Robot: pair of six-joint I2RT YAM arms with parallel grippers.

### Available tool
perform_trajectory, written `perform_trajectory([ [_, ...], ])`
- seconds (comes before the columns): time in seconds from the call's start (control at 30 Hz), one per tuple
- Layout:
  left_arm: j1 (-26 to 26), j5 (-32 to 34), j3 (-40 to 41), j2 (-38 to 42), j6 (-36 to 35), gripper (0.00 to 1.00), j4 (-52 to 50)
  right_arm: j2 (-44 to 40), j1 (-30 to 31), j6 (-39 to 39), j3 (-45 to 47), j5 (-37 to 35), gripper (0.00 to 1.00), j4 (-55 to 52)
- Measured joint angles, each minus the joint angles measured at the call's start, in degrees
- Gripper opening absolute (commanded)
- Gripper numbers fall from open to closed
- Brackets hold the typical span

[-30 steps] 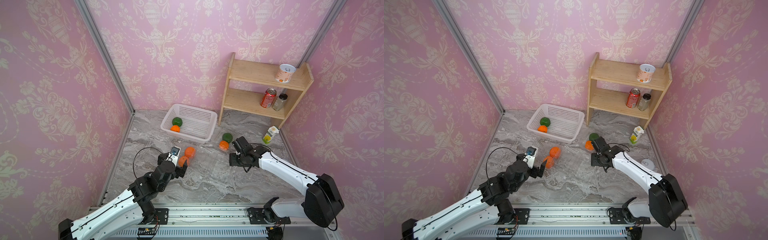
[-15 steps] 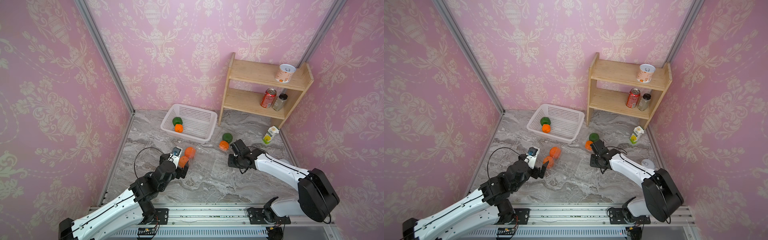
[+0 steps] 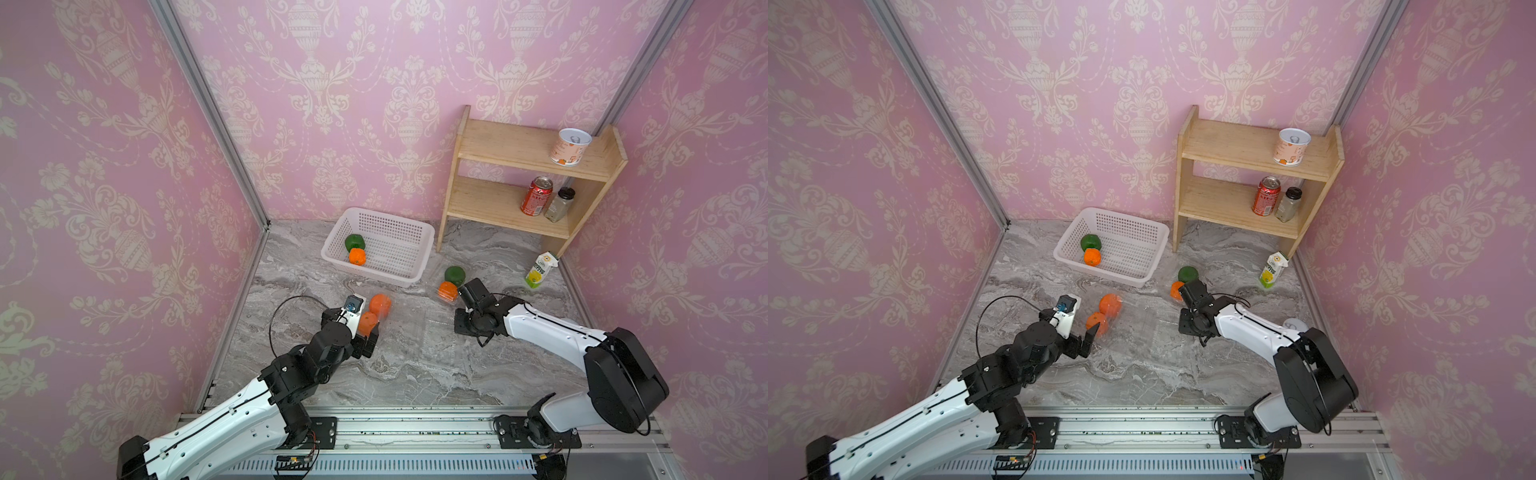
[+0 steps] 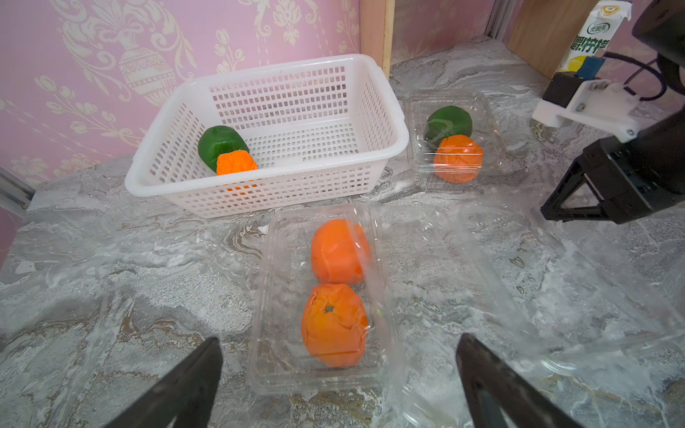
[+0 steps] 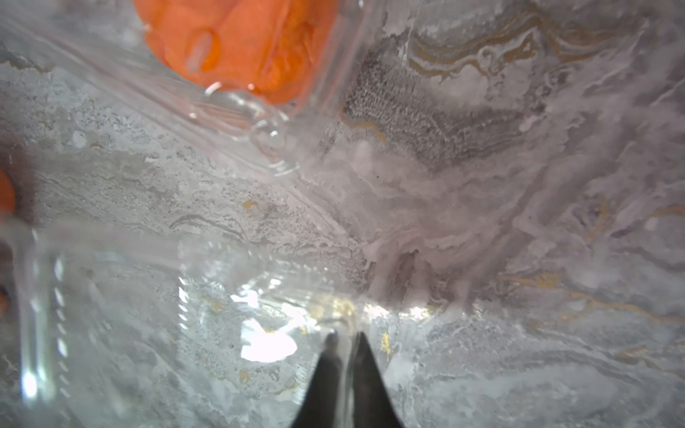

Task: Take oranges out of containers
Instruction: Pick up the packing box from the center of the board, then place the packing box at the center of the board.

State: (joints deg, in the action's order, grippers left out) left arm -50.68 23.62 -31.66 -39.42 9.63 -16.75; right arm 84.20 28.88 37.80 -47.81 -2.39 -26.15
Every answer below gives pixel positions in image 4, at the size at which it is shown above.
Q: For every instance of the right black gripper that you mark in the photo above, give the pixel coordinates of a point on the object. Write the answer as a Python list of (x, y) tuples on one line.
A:
[(622, 182)]

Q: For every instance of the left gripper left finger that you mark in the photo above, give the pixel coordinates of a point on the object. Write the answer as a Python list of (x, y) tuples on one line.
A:
[(184, 397)]

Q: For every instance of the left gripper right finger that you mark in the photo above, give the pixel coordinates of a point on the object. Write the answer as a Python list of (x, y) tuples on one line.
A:
[(497, 396)]

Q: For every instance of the clear clamshell container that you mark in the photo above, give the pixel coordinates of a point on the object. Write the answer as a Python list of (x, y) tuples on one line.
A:
[(559, 303), (420, 104), (369, 295)]

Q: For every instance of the orange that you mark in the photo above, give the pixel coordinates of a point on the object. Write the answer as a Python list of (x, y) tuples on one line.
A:
[(335, 252), (235, 162), (458, 160), (334, 325)]

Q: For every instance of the green fruit container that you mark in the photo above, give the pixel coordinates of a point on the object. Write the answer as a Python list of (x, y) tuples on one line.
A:
[(216, 141), (447, 122)]

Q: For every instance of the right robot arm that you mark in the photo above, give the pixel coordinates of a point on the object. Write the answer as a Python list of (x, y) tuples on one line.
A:
[(660, 27)]

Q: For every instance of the lemon drink carton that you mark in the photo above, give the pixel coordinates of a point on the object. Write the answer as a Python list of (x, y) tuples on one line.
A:
[(596, 33)]

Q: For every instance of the wooden two-tier shelf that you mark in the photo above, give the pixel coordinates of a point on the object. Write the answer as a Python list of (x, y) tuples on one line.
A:
[(538, 32)]

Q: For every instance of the white plastic basket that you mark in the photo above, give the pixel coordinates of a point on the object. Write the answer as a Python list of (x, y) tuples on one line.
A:
[(318, 129)]

